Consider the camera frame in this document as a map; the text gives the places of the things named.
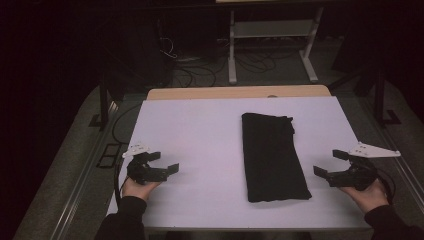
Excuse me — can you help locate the tangle of black floor cables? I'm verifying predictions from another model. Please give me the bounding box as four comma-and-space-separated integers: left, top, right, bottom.
172, 49, 278, 88

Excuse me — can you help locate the white thin cable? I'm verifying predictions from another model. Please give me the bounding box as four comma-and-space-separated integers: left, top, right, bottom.
158, 36, 178, 60

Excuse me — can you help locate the black metal stand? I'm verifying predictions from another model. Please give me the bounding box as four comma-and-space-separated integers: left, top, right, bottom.
372, 65, 403, 128
89, 75, 118, 130

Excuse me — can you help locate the person's left hand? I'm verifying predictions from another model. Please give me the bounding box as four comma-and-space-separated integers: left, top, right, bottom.
121, 176, 163, 203

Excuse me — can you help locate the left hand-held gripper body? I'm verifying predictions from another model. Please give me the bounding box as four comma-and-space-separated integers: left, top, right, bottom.
121, 142, 170, 186

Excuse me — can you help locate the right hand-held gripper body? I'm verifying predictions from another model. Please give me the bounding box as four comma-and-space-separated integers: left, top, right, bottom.
327, 141, 402, 192

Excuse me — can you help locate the left hand-held gripper cable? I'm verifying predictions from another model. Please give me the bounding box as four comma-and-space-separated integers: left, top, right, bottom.
113, 156, 132, 208

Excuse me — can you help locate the metal floor rail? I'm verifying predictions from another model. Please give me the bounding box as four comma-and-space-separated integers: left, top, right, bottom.
361, 99, 424, 214
49, 99, 122, 240

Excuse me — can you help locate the person's right hand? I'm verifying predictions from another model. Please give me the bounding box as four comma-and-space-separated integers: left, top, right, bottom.
339, 181, 390, 215

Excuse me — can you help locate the white metal stand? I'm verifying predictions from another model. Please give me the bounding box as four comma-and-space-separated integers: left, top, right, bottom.
227, 6, 325, 85

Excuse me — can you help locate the black tank top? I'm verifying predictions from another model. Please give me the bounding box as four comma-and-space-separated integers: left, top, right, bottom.
241, 112, 313, 204

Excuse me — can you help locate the black floor cable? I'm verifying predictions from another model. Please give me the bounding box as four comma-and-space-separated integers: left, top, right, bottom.
111, 103, 143, 146

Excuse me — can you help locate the right hand-held gripper cable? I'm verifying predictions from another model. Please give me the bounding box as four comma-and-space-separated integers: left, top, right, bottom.
375, 166, 398, 205

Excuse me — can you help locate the wooden table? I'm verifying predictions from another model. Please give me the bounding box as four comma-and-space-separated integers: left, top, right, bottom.
146, 84, 332, 101

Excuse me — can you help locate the hand-held gripper cable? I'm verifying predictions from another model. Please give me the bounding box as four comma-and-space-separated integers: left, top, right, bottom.
375, 166, 398, 205
113, 156, 132, 208

